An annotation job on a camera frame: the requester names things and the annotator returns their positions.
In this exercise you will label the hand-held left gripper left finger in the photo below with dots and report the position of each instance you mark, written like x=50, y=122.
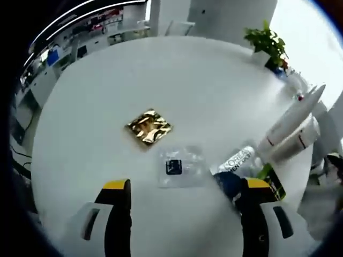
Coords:
x=118, y=217

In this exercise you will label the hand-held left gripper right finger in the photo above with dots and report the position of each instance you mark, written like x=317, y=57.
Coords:
x=254, y=222

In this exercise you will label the green black skincare sachet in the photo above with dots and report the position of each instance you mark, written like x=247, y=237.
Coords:
x=238, y=162

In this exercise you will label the white skincare spray bottle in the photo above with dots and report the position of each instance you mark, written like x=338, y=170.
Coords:
x=294, y=144

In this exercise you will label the clear skincare packet dark square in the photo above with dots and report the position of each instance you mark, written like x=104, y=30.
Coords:
x=187, y=158

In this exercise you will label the gold skincare sachet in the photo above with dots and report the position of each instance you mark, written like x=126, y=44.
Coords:
x=148, y=128

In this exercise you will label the white skincare tube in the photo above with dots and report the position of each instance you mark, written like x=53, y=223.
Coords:
x=289, y=119

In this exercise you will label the blue storage box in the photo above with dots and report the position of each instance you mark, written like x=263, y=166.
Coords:
x=52, y=57

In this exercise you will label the small dark pot red plant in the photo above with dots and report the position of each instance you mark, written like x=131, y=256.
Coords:
x=277, y=68

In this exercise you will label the green plant in white pot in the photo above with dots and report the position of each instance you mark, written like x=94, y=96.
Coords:
x=268, y=44

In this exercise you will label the white chair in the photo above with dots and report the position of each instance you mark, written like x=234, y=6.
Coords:
x=178, y=26

